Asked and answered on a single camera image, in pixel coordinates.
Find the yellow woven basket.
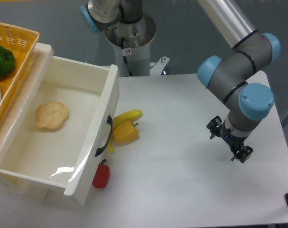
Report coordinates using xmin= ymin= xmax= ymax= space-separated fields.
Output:
xmin=0 ymin=22 xmax=40 ymax=121

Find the red bell pepper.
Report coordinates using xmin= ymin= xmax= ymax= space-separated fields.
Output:
xmin=92 ymin=159 xmax=110 ymax=189

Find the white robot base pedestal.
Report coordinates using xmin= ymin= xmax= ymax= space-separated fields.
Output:
xmin=105 ymin=13 xmax=170 ymax=77

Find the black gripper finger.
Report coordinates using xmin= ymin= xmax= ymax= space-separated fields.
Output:
xmin=231 ymin=145 xmax=253 ymax=163
xmin=206 ymin=115 xmax=222 ymax=139

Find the round bread bun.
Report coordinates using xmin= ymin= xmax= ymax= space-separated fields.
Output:
xmin=35 ymin=101 xmax=69 ymax=130

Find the green bell pepper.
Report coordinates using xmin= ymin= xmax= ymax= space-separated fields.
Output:
xmin=0 ymin=46 xmax=15 ymax=77

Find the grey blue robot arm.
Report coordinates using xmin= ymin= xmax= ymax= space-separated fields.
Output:
xmin=80 ymin=0 xmax=281 ymax=162

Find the white top drawer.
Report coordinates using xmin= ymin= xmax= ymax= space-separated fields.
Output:
xmin=0 ymin=56 xmax=120 ymax=197

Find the yellow bell pepper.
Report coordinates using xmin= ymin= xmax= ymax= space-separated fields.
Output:
xmin=112 ymin=120 xmax=139 ymax=144

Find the black top drawer handle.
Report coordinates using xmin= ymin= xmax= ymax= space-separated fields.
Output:
xmin=95 ymin=115 xmax=113 ymax=157

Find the white drawer cabinet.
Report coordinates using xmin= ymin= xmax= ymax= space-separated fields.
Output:
xmin=0 ymin=42 xmax=120 ymax=207

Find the yellow banana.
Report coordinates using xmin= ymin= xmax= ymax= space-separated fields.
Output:
xmin=107 ymin=109 xmax=142 ymax=152

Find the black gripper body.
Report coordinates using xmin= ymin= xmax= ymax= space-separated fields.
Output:
xmin=217 ymin=124 xmax=245 ymax=152

